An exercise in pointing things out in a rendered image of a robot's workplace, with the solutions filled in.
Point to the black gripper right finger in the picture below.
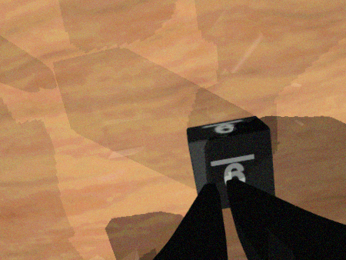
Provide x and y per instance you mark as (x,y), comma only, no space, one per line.
(272,229)

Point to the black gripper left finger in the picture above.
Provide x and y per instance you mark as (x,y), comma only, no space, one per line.
(201,233)

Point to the black block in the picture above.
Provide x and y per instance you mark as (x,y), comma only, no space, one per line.
(239,148)

